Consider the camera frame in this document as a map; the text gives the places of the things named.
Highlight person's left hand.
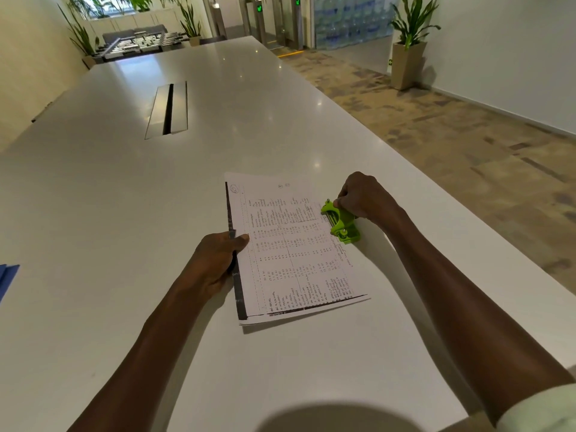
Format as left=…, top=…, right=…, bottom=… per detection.
left=179, top=231, right=251, bottom=304

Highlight person's right hand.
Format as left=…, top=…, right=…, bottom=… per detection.
left=332, top=171, right=406, bottom=230

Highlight green hole punch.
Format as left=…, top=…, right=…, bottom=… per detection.
left=320, top=199, right=361, bottom=245

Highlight printed white paper sheets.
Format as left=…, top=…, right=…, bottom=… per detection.
left=224, top=172, right=371, bottom=327

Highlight blue folder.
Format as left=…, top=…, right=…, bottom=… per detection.
left=0, top=264, right=20, bottom=304

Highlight person's right forearm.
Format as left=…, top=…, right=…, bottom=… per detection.
left=380, top=204, right=575, bottom=424

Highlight person's left forearm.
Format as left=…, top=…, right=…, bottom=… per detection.
left=67, top=281, right=208, bottom=432

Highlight large plant in beige planter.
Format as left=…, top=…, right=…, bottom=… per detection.
left=389, top=0, right=442, bottom=91

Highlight stack of water bottles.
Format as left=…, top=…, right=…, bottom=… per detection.
left=313, top=0, right=399, bottom=50

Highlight metal turnstile gate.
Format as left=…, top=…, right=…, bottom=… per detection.
left=238, top=0, right=266, bottom=43
left=272, top=0, right=305, bottom=50

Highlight foosball table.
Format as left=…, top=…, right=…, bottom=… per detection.
left=92, top=32, right=188, bottom=64

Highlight snake plant in beige pot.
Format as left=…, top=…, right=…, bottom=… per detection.
left=179, top=0, right=202, bottom=47
left=57, top=4, right=100, bottom=70

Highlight grey sofa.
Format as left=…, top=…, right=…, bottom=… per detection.
left=102, top=24, right=168, bottom=46

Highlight white shirt sleeve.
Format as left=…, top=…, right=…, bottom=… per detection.
left=494, top=384, right=576, bottom=432

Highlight table cable slot cover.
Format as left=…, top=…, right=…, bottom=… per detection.
left=144, top=81, right=188, bottom=140

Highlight grey standing post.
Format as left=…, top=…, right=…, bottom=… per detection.
left=210, top=2, right=227, bottom=39

